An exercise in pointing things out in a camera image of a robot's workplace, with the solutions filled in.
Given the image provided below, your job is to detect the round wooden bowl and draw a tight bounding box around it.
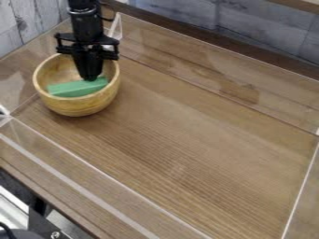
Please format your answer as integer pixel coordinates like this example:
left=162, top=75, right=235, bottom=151
left=32, top=53, right=122, bottom=117

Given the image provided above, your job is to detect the black metal bracket with bolt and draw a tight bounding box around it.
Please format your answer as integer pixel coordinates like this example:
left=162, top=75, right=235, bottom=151
left=28, top=208, right=72, bottom=239

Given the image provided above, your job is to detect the black cable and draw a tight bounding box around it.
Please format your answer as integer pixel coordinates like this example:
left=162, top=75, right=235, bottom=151
left=0, top=221, right=18, bottom=239

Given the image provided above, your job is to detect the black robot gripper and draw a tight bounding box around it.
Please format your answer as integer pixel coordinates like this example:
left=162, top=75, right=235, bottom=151
left=55, top=0, right=120, bottom=81

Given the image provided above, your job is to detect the clear acrylic tray wall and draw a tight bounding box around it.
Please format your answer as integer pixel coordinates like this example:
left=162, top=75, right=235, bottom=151
left=0, top=4, right=319, bottom=239

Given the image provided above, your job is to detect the clear acrylic corner bracket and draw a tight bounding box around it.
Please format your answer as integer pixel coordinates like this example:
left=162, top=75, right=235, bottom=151
left=104, top=13, right=122, bottom=40

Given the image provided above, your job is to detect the green rectangular block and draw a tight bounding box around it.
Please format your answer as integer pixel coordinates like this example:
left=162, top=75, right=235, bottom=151
left=47, top=77, right=108, bottom=97

